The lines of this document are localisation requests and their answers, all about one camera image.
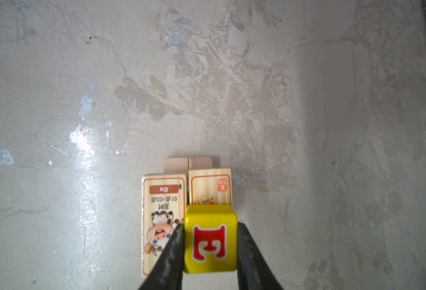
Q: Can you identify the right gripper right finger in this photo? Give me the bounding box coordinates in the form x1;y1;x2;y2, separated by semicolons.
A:
237;222;283;290

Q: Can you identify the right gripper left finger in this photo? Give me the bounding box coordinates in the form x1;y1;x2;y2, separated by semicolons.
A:
139;224;185;290

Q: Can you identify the yellow letter cube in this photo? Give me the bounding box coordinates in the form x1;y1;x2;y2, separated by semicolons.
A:
184;204;238;274

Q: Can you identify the patterned wood block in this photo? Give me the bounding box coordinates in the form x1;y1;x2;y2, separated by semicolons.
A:
188;168;232;206
141;172;188;278

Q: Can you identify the light wood block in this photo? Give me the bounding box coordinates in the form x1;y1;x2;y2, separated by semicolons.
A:
163;157;189;173

